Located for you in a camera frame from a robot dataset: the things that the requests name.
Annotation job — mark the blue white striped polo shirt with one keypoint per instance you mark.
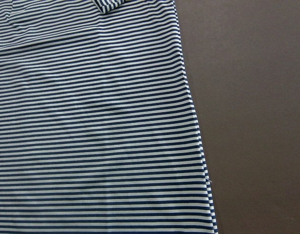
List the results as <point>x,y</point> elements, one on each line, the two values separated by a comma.
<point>98,131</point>

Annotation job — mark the brown paper table cover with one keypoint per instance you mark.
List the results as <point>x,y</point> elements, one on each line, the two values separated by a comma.
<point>242,58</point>

